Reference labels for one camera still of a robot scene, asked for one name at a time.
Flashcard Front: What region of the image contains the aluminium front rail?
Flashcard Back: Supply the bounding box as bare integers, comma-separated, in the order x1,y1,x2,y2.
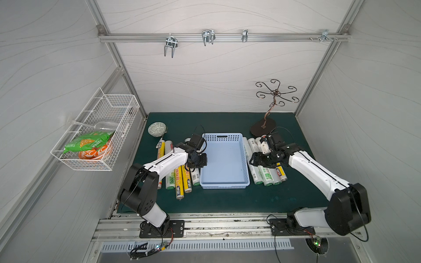
91,213,362,242

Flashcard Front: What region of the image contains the double metal hook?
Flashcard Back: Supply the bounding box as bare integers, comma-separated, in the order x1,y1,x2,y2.
164,35,178,58
201,29,216,46

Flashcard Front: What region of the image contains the single metal hook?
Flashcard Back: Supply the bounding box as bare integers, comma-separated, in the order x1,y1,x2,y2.
241,29,248,43

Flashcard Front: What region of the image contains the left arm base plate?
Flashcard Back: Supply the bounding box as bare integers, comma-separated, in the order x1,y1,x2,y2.
139,220,185,238

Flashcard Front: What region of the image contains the white green wrap roll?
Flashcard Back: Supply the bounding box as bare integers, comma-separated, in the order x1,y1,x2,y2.
247,138,274,186
165,140,175,190

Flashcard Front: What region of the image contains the orange snack bag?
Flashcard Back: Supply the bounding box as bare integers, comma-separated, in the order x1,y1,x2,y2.
78,142,110,160

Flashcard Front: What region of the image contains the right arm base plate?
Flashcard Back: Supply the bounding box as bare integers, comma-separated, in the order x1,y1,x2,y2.
266,218,316,237

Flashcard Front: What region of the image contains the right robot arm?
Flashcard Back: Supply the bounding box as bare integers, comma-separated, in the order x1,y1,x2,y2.
249,144,372,236

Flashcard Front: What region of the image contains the light blue plastic basket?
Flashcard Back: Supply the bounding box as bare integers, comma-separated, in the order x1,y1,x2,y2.
200,133,250,190

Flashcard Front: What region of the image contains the metal hook right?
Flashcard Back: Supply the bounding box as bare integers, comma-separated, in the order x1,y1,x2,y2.
309,29,339,43

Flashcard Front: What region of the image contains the white wrap roll group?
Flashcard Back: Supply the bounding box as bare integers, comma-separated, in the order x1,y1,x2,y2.
190,168,200,186

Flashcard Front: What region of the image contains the yellow wrap roll long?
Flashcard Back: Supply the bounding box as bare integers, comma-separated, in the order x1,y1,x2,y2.
174,167,184,200

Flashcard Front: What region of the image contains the clear wrap roll right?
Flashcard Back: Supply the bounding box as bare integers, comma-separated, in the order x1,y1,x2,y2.
255,137,282,185

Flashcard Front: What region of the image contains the bronze jewelry tree stand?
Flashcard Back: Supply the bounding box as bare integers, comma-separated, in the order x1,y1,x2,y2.
250,79,300,137

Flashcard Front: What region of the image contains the double metal hook middle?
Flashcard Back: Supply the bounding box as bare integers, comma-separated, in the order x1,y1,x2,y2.
201,29,216,46

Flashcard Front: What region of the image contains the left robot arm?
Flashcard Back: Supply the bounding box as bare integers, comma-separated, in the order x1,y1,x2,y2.
117,144,207,228

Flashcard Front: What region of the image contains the double metal hook left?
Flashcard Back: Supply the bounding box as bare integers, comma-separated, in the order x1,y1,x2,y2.
164,35,178,58

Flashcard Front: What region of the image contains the green snack bag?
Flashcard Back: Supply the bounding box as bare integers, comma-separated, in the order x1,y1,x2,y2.
63,131,114,154

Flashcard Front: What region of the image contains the white wire wall basket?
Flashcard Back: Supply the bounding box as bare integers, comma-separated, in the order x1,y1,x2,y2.
50,88,139,171

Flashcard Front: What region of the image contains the aluminium rail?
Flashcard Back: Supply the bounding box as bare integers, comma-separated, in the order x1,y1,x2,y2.
91,213,362,242
99,32,351,44

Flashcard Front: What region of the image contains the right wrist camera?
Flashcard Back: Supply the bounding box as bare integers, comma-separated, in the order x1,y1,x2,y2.
259,135,271,155

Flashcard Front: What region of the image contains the aluminium top rail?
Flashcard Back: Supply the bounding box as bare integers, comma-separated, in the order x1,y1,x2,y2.
99,32,351,44

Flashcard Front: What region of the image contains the white slotted cable duct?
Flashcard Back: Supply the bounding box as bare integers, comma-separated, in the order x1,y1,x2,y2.
100,238,294,253

